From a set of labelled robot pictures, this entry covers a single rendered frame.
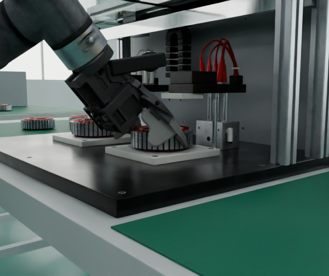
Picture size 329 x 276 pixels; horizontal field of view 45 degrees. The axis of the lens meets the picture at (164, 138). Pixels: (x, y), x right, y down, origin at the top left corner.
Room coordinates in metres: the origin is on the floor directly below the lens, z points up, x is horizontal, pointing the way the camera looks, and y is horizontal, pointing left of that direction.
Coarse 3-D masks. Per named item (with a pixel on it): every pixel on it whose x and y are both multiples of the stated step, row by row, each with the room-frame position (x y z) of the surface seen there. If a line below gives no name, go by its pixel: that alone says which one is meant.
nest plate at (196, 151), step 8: (112, 152) 0.70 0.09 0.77; (120, 152) 0.68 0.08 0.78; (128, 152) 0.66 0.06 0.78; (136, 152) 0.66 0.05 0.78; (144, 152) 0.66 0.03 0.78; (152, 152) 0.66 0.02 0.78; (160, 152) 0.66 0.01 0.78; (168, 152) 0.66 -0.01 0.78; (176, 152) 0.66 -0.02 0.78; (184, 152) 0.66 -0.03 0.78; (192, 152) 0.66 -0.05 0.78; (200, 152) 0.67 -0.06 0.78; (208, 152) 0.68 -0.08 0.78; (216, 152) 0.69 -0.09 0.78; (136, 160) 0.64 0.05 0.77; (144, 160) 0.62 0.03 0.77; (152, 160) 0.61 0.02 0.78; (160, 160) 0.61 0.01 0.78; (168, 160) 0.62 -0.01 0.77; (176, 160) 0.63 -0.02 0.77
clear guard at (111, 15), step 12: (84, 0) 0.80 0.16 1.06; (96, 0) 0.80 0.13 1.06; (108, 0) 0.80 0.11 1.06; (120, 0) 0.80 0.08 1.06; (132, 0) 0.81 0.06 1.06; (96, 12) 0.92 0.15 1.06; (108, 12) 0.92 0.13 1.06; (120, 12) 0.92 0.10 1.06; (132, 12) 0.92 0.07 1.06; (144, 12) 0.92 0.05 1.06; (156, 12) 0.92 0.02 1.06; (168, 12) 0.92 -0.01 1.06
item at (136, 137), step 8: (136, 128) 0.69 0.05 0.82; (144, 128) 0.72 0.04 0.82; (184, 128) 0.69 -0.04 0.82; (136, 136) 0.67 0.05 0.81; (144, 136) 0.66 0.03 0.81; (192, 136) 0.70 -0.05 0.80; (136, 144) 0.67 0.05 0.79; (144, 144) 0.66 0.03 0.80; (168, 144) 0.66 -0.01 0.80; (176, 144) 0.66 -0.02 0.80; (192, 144) 0.71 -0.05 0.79
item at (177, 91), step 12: (180, 72) 0.74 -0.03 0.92; (192, 72) 0.71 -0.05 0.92; (204, 72) 0.73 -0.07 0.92; (216, 72) 0.75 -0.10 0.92; (180, 84) 0.74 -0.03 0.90; (192, 84) 0.71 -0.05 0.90; (204, 84) 0.73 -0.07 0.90; (216, 84) 0.75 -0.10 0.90; (228, 84) 0.77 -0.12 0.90; (240, 84) 0.79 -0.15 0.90; (168, 96) 0.73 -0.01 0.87; (180, 96) 0.70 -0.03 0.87; (192, 96) 0.72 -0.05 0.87; (216, 96) 0.80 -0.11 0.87; (228, 96) 0.78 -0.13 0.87
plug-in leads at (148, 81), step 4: (136, 72) 1.00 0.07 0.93; (140, 72) 0.97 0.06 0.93; (144, 72) 0.96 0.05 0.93; (152, 72) 0.98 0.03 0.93; (156, 72) 1.02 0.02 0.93; (144, 76) 0.96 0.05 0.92; (152, 76) 0.98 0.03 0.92; (144, 80) 0.96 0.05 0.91; (148, 80) 1.03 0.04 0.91; (152, 80) 0.98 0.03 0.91; (156, 80) 1.02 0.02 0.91; (148, 84) 0.96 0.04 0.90; (156, 84) 1.02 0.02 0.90
